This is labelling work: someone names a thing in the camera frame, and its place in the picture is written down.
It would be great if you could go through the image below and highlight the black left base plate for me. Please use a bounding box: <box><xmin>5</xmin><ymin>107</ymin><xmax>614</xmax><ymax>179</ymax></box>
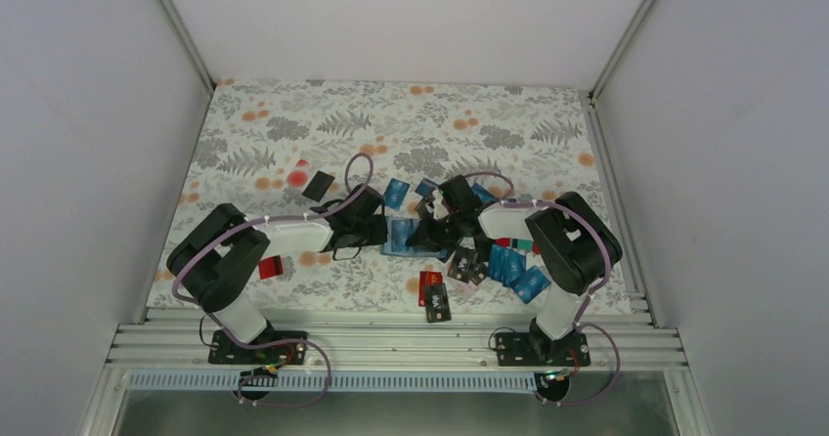
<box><xmin>207</xmin><ymin>330</ymin><xmax>307</xmax><ymax>367</ymax></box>

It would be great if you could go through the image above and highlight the red card under left arm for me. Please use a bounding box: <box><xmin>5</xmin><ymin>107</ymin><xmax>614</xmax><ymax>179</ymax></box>
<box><xmin>258</xmin><ymin>255</ymin><xmax>284</xmax><ymax>281</ymax></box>

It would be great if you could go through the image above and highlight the floral patterned table mat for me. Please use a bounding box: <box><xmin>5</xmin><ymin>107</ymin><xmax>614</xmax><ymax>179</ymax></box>
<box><xmin>147</xmin><ymin>79</ymin><xmax>609</xmax><ymax>313</ymax></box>

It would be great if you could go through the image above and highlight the black card near left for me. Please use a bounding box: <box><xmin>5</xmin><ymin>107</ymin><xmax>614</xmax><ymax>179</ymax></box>
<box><xmin>302</xmin><ymin>171</ymin><xmax>335</xmax><ymax>201</ymax></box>

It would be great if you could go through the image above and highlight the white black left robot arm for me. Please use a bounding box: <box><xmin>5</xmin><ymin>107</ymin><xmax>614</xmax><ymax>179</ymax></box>
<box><xmin>166</xmin><ymin>184</ymin><xmax>386</xmax><ymax>363</ymax></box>

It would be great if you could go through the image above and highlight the blue card pile front right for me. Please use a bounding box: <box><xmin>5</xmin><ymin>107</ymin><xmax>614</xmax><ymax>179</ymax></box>
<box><xmin>487</xmin><ymin>244</ymin><xmax>551</xmax><ymax>304</ymax></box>

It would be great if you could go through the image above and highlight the white card with red circle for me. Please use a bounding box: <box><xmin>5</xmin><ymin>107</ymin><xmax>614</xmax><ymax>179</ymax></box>
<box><xmin>284</xmin><ymin>158</ymin><xmax>317</xmax><ymax>191</ymax></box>

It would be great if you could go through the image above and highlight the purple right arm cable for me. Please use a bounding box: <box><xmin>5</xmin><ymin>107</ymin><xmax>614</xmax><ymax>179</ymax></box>
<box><xmin>462</xmin><ymin>171</ymin><xmax>623</xmax><ymax>410</ymax></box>

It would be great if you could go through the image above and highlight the black card with chip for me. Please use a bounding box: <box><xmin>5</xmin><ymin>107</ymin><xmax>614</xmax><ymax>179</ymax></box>
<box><xmin>447</xmin><ymin>246</ymin><xmax>487</xmax><ymax>285</ymax></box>

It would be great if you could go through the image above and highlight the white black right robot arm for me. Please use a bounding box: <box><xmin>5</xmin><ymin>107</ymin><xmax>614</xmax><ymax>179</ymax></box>
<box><xmin>407</xmin><ymin>176</ymin><xmax>623</xmax><ymax>365</ymax></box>

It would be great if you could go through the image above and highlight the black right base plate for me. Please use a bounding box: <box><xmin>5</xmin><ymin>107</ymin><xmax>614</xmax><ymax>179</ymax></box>
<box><xmin>495</xmin><ymin>331</ymin><xmax>591</xmax><ymax>368</ymax></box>

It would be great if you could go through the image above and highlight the aluminium rail frame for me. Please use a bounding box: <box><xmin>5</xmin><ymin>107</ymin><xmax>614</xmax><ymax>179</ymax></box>
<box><xmin>106</xmin><ymin>309</ymin><xmax>688</xmax><ymax>371</ymax></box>

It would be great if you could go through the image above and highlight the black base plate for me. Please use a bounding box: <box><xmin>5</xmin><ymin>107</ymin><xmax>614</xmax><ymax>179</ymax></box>
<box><xmin>495</xmin><ymin>331</ymin><xmax>591</xmax><ymax>368</ymax></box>
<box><xmin>207</xmin><ymin>330</ymin><xmax>307</xmax><ymax>367</ymax></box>

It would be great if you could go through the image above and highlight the teal leather card holder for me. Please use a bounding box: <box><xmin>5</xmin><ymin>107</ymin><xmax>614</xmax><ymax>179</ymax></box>
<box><xmin>380</xmin><ymin>217</ymin><xmax>449</xmax><ymax>259</ymax></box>

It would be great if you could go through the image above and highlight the black VIP card front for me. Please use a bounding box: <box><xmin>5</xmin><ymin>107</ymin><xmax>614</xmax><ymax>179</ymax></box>
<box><xmin>424</xmin><ymin>283</ymin><xmax>452</xmax><ymax>324</ymax></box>

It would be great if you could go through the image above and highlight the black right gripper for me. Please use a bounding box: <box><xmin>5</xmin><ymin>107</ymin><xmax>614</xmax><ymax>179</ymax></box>
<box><xmin>406</xmin><ymin>211</ymin><xmax>463</xmax><ymax>254</ymax></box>

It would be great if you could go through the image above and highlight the red yellow logo card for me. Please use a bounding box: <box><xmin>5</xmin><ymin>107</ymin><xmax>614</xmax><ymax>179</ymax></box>
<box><xmin>417</xmin><ymin>271</ymin><xmax>443</xmax><ymax>307</ymax></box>

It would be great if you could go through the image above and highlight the blue card front left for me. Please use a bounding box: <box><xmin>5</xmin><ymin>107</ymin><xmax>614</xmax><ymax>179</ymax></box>
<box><xmin>383</xmin><ymin>178</ymin><xmax>411</xmax><ymax>210</ymax></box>

